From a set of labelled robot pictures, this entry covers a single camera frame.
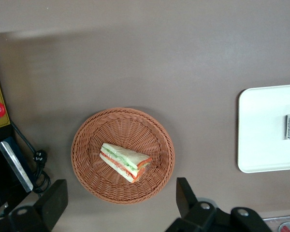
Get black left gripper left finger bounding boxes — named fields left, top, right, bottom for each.
left=0, top=178, right=69, bottom=232

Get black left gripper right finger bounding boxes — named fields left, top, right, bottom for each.
left=164, top=177, right=271, bottom=232

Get triangular sandwich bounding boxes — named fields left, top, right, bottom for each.
left=99, top=143, right=152, bottom=183

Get round brown wicker basket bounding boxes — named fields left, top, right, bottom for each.
left=71, top=107, right=175, bottom=205

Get cream plastic tray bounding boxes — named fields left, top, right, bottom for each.
left=237, top=83, right=290, bottom=174

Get clear acrylic bottle rack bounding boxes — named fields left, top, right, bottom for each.
left=262, top=216, right=290, bottom=232

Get yellow panel control box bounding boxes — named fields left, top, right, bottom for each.
left=0, top=55, right=12, bottom=131

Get black power cable with plug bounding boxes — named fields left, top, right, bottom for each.
left=10, top=119, right=51, bottom=194

